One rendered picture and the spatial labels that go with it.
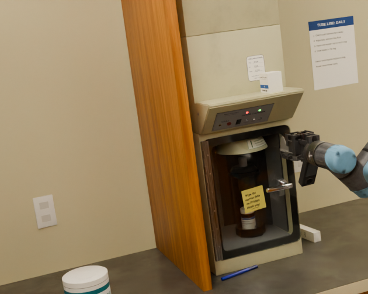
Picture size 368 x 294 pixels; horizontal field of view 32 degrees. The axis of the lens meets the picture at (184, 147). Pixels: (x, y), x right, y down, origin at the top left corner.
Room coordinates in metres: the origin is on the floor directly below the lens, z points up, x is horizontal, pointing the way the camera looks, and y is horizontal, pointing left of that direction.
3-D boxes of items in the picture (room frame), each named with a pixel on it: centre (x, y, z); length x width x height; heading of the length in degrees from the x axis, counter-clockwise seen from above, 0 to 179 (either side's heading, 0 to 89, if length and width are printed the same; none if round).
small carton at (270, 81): (1.98, -0.29, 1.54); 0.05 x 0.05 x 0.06; 22
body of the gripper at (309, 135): (1.89, -0.36, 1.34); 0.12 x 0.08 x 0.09; 18
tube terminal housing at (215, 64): (2.12, -0.16, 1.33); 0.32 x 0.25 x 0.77; 108
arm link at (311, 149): (1.81, -0.39, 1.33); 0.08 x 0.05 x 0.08; 108
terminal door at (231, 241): (2.00, -0.20, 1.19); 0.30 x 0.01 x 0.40; 108
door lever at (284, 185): (1.99, -0.28, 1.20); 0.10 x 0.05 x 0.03; 108
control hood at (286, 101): (1.95, -0.22, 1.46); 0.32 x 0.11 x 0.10; 108
